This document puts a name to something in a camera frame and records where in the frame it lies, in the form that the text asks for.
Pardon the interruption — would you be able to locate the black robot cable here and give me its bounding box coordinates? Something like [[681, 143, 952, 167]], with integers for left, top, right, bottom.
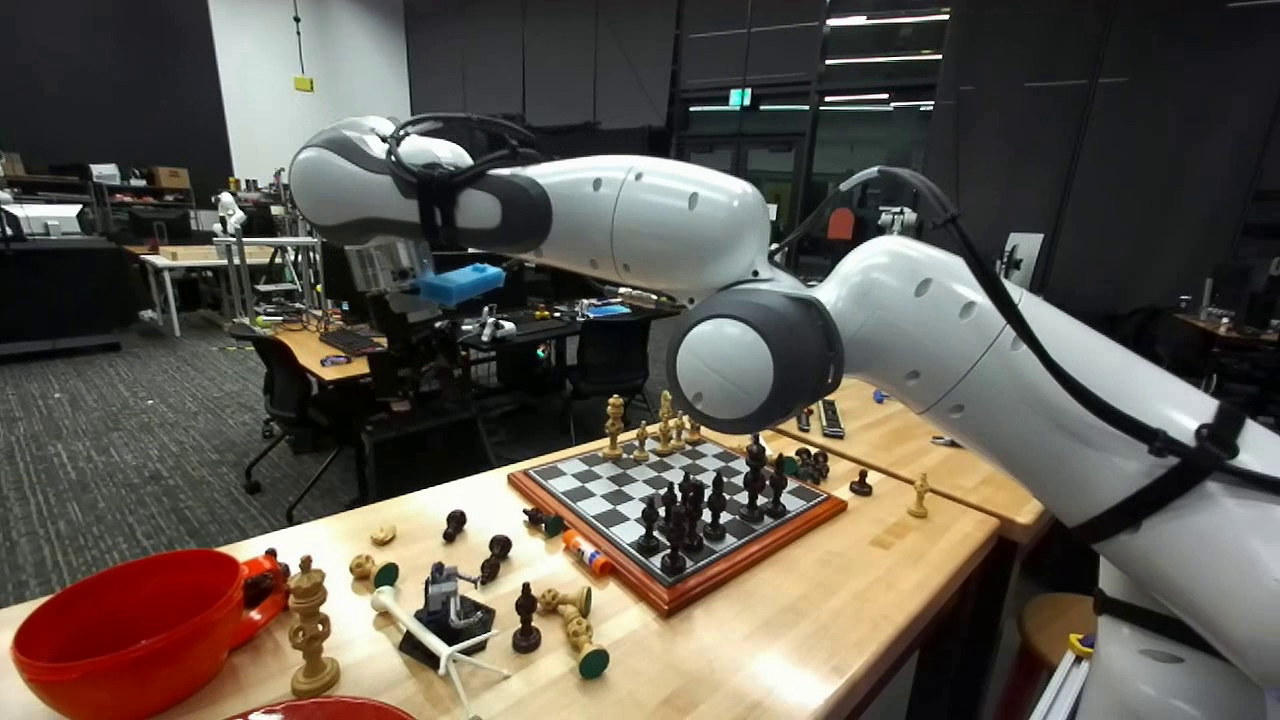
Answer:
[[768, 159, 1280, 550]]

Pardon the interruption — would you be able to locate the chess board with red frame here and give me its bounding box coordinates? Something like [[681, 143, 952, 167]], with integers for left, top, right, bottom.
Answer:
[[505, 436, 850, 620]]

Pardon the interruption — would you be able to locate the white plastic stick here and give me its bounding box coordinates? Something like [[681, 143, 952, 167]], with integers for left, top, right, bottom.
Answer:
[[367, 585, 446, 670]]

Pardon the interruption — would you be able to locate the wooden office desk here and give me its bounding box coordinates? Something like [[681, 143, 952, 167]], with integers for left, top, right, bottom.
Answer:
[[232, 321, 385, 390]]

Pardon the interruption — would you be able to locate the white poster sign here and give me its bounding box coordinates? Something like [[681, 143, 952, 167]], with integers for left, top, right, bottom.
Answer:
[[996, 226, 1049, 293]]

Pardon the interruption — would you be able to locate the black cabinet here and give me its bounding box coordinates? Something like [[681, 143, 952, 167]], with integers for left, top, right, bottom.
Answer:
[[0, 234, 138, 360]]

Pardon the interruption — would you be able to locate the wooden side table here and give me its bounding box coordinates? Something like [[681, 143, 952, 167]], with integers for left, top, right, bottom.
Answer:
[[775, 374, 1050, 546]]

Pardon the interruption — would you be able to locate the round wooden stool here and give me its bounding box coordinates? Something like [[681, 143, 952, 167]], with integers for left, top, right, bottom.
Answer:
[[1016, 592, 1106, 677]]

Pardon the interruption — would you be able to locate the black office chair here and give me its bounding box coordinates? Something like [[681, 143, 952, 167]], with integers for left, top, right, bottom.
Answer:
[[227, 323, 353, 529]]

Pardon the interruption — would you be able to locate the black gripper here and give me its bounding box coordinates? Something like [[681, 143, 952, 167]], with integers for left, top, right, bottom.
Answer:
[[360, 283, 451, 409]]

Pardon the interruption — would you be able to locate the tall light chess piece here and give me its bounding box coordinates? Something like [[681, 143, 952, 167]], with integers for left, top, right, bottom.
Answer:
[[651, 386, 681, 457], [599, 390, 626, 462]]

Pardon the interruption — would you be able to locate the red plastic bowl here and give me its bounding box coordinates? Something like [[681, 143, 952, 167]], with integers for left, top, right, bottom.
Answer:
[[6, 546, 253, 720]]

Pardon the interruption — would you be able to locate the tall light wooden chess king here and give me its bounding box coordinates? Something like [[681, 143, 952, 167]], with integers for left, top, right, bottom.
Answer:
[[282, 550, 344, 701]]

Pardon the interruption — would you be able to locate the orange plastic toy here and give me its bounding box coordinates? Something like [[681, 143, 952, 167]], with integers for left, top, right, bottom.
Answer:
[[235, 546, 296, 626]]

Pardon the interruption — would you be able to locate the dark chess piece green base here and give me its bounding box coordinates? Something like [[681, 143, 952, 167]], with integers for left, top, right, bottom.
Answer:
[[521, 503, 567, 545]]

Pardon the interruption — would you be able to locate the light chess piece green base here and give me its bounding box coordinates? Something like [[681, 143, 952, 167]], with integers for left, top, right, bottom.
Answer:
[[344, 550, 403, 594], [559, 609, 611, 683], [535, 585, 596, 624]]

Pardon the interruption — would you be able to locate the black computer monitor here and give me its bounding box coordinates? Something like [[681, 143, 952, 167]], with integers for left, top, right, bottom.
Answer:
[[315, 234, 403, 350]]

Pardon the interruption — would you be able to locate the tall dark chess piece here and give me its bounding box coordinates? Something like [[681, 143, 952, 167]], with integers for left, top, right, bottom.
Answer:
[[741, 432, 771, 529]]

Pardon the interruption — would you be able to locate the small orange white tube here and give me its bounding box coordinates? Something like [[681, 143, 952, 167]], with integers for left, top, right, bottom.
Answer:
[[554, 529, 616, 580]]

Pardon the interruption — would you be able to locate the white framed table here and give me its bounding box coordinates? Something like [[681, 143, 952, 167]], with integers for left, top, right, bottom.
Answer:
[[128, 234, 327, 343]]

